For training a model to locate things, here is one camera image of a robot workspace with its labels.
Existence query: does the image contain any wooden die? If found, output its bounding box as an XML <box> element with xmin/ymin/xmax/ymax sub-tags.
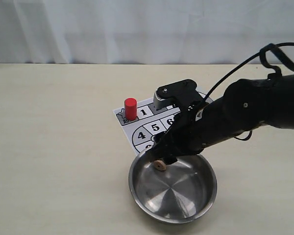
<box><xmin>153</xmin><ymin>160</ymin><xmax>167</xmax><ymax>171</ymax></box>

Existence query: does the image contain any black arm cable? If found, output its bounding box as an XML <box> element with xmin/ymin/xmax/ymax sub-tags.
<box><xmin>191</xmin><ymin>42</ymin><xmax>294</xmax><ymax>141</ymax></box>

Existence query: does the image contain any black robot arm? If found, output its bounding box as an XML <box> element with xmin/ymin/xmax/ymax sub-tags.
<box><xmin>146</xmin><ymin>74</ymin><xmax>294</xmax><ymax>165</ymax></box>

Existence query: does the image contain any red cylinder game piece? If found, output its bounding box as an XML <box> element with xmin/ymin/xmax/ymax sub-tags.
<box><xmin>124</xmin><ymin>97</ymin><xmax>137</xmax><ymax>121</ymax></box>

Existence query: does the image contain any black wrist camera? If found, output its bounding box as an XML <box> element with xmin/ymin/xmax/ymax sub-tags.
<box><xmin>153</xmin><ymin>79</ymin><xmax>203</xmax><ymax>110</ymax></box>

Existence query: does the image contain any stainless steel bowl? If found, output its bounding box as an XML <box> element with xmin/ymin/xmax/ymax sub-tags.
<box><xmin>128</xmin><ymin>150</ymin><xmax>218</xmax><ymax>224</ymax></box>

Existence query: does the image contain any white curtain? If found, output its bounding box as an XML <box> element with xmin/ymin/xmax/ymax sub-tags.
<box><xmin>0</xmin><ymin>0</ymin><xmax>294</xmax><ymax>64</ymax></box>

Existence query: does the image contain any paper game board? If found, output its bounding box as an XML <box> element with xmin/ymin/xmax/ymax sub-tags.
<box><xmin>112</xmin><ymin>89</ymin><xmax>214</xmax><ymax>155</ymax></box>

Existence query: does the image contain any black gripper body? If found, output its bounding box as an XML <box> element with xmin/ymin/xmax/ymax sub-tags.
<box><xmin>166</xmin><ymin>102</ymin><xmax>225</xmax><ymax>157</ymax></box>

